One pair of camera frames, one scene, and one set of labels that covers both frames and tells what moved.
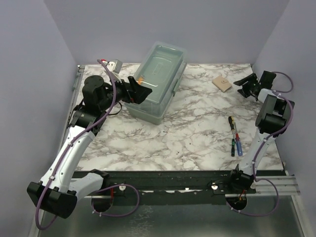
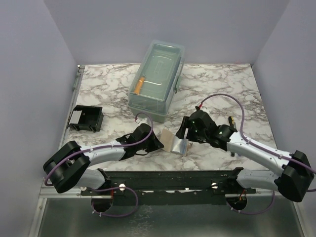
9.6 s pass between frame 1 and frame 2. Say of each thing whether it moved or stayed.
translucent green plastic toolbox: stayed
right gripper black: moved
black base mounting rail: stayed
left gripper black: moved
